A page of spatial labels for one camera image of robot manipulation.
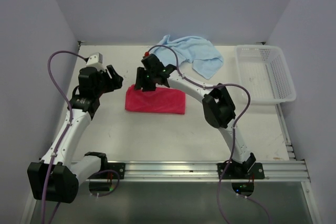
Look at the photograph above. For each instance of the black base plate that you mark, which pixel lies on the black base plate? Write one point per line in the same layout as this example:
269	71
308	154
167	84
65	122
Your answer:
118	167
256	172

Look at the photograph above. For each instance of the light blue towel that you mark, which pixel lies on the light blue towel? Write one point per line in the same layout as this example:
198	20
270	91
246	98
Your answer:
205	59

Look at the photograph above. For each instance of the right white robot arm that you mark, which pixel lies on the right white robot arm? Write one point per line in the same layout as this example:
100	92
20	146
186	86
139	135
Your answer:
218	109

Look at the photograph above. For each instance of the aluminium mounting rail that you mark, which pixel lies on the aluminium mounting rail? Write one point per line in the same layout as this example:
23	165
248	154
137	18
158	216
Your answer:
284	171

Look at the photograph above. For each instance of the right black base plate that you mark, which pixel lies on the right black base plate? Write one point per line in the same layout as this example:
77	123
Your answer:
256	172

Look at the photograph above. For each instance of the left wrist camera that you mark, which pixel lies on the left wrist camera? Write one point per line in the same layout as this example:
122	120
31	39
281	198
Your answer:
95	60

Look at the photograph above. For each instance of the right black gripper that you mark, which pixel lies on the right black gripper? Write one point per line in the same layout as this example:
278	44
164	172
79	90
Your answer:
140	74

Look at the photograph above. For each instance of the white plastic basket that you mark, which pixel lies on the white plastic basket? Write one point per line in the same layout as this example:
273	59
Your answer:
264	72

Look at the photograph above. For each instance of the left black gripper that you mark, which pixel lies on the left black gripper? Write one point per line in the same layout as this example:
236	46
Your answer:
114	84

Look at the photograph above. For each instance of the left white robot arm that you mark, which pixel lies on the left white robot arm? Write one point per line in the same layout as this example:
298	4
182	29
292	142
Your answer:
79	116

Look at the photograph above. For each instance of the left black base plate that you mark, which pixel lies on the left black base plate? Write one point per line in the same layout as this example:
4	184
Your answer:
118	167

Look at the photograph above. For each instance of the red towel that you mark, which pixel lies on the red towel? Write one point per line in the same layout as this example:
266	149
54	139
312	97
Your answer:
161	101

